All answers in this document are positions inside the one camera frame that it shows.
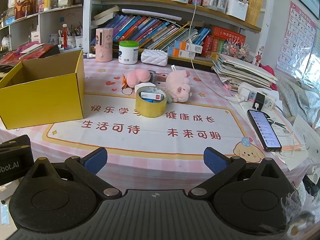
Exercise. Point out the red cloth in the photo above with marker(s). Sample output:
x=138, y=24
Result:
x=268, y=71

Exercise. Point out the red gold figure decoration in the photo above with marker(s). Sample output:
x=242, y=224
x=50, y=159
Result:
x=23, y=6

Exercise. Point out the white plastic bottle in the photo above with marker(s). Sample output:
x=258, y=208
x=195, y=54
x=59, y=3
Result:
x=48, y=2

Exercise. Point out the black smartphone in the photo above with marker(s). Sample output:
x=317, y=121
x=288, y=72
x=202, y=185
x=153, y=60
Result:
x=263, y=130

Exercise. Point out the white pen holder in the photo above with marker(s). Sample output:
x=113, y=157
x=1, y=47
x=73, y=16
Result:
x=236, y=10

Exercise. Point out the orange hair clip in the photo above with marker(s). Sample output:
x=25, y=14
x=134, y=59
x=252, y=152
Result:
x=124, y=80

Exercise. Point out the small cartoon figurine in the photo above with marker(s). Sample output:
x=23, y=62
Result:
x=258, y=57

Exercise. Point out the white quilted purse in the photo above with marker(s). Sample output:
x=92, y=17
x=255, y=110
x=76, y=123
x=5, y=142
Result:
x=153, y=58

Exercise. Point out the red white figure pen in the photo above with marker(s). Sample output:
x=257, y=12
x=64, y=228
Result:
x=65, y=36

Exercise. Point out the small pink plush toy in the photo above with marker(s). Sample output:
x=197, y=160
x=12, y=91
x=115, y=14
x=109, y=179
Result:
x=137, y=77

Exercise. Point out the white wooden bookshelf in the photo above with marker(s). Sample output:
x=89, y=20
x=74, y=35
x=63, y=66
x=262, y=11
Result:
x=86, y=17

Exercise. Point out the colourful spiky ornament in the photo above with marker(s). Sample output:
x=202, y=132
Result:
x=236, y=50

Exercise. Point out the small white red box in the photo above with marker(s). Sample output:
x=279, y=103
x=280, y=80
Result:
x=150, y=95

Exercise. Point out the stack of papers and booklets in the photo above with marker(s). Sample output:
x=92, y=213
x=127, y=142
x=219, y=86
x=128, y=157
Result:
x=242, y=72

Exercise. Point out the white jar green lid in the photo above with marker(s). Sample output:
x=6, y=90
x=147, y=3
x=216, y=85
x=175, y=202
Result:
x=128, y=53

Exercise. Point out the row of colourful books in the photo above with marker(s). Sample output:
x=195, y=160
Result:
x=150, y=31

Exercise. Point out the orange blue white carton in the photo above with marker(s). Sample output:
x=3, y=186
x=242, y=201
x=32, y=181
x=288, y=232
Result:
x=187, y=46
x=180, y=53

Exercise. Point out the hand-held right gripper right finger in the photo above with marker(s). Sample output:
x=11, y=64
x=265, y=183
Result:
x=214, y=160

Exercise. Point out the white side shelf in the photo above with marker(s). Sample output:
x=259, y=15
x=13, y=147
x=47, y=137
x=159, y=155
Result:
x=45, y=22

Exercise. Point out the black scissors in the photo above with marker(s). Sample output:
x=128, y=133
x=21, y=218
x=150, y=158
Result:
x=273, y=123

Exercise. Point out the pile of red papers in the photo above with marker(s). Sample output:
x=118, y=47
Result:
x=15, y=55

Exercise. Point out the pink cylindrical humidifier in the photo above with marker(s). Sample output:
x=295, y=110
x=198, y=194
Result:
x=103, y=46

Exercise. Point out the red boxed book set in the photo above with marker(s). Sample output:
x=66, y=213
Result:
x=220, y=36

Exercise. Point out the small grey toy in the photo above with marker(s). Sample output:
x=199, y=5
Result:
x=153, y=76

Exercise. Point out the pink alphabet poster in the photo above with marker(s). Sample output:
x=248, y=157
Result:
x=297, y=37

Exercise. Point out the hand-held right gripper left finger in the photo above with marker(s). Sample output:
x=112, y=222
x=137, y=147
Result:
x=96, y=160

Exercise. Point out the yellow cardboard box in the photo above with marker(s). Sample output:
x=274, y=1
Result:
x=42, y=100

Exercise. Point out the white pen cup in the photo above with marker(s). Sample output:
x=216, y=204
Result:
x=79, y=42
x=70, y=42

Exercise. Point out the black charger plug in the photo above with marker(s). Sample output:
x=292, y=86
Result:
x=259, y=100

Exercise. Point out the small white bottle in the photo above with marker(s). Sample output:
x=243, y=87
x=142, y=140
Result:
x=89, y=55

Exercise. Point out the yellow tape roll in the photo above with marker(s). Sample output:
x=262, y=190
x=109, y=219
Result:
x=150, y=110

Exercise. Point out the pink pig plush toy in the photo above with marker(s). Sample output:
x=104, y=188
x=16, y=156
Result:
x=178, y=85

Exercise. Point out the silver foil sheet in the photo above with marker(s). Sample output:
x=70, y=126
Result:
x=313, y=62

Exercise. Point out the grey blanket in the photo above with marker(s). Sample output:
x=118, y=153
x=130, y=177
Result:
x=297, y=97

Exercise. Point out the white power strip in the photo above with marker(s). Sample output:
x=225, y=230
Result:
x=268, y=100

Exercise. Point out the white foam block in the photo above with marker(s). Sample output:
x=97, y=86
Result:
x=145, y=84

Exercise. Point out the white charger plug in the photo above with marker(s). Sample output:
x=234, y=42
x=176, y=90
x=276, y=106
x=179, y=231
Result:
x=245, y=92

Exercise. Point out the loose white papers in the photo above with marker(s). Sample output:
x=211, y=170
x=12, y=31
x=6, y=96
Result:
x=287, y=155

